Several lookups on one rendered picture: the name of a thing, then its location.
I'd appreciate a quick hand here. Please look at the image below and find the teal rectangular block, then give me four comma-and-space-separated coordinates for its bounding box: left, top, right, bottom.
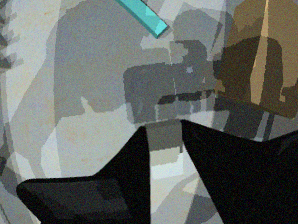
116, 0, 168, 40

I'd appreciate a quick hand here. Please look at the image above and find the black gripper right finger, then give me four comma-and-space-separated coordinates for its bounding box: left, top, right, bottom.
180, 120, 298, 224

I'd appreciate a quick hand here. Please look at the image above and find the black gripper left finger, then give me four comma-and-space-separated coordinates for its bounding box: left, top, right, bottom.
16, 127, 150, 224

